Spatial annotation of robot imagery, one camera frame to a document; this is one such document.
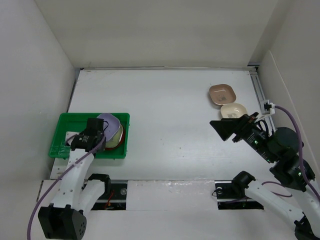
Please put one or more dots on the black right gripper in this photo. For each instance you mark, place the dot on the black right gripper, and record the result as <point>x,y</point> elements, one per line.
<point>225,126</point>

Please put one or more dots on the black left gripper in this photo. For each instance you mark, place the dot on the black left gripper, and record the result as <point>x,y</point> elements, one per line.
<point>82,133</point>

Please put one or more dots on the cream square plate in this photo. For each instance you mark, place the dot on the cream square plate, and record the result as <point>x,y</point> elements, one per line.
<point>233,110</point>

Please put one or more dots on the green square plate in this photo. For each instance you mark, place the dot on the green square plate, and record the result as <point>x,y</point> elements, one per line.
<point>116,140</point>

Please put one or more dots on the pink square plate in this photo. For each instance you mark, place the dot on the pink square plate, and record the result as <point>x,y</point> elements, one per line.
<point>222,94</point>

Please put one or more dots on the red round plate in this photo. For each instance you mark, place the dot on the red round plate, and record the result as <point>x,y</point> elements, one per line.
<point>122,141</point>

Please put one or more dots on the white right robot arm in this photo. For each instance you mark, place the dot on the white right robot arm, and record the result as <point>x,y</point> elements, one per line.
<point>289,169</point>

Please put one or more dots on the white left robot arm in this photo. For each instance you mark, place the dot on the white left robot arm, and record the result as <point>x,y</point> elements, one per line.
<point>65,217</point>

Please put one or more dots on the green plastic bin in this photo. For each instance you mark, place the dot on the green plastic bin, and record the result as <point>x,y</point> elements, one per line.
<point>75,123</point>

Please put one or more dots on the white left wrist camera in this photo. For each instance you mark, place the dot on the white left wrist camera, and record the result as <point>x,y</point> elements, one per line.
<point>69,136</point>

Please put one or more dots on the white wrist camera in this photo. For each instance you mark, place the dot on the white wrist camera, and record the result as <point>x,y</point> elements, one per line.
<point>69,136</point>
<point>267,109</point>

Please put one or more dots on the aluminium rail right side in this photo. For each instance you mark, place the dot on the aluminium rail right side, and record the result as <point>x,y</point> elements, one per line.
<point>253,72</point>

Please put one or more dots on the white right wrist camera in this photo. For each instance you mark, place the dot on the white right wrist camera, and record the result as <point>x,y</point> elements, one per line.
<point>267,109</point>

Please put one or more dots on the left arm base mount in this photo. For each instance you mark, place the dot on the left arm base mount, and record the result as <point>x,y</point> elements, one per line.
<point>115,200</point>

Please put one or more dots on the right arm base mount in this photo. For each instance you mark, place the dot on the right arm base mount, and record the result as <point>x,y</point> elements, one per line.
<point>229,199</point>

